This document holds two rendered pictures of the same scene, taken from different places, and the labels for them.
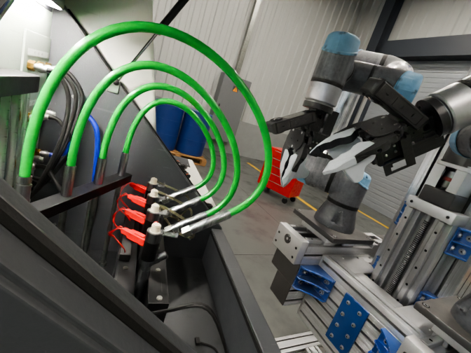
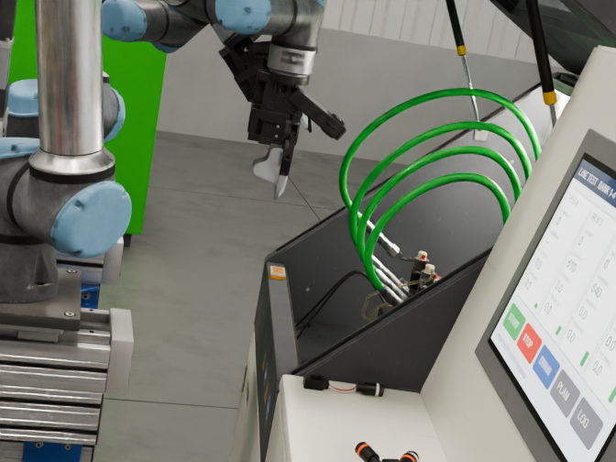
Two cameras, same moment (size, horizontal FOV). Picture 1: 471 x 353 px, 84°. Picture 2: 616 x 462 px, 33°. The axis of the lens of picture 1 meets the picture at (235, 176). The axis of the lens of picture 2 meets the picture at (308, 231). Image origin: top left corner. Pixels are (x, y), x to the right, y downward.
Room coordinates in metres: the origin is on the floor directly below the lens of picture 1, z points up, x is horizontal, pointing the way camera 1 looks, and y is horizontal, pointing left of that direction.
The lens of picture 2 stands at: (2.30, 0.42, 1.61)
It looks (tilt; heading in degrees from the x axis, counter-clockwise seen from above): 15 degrees down; 196
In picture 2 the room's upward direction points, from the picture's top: 11 degrees clockwise
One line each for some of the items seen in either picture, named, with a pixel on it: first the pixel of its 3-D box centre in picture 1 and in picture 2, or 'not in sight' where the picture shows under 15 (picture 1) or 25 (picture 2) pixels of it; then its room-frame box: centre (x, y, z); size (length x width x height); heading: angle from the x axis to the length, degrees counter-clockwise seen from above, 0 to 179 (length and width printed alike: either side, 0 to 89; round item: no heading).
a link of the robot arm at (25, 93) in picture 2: not in sight; (37, 116); (0.54, -0.66, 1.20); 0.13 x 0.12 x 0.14; 166
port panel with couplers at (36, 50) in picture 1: (38, 113); not in sight; (0.55, 0.44, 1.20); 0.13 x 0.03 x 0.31; 23
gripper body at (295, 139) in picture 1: (311, 130); (278, 108); (0.66, -0.14, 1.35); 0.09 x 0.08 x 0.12; 113
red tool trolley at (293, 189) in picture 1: (282, 174); not in sight; (4.80, -0.83, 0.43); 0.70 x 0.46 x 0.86; 55
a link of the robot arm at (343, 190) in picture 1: (348, 183); (21, 181); (0.97, -0.41, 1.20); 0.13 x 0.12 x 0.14; 67
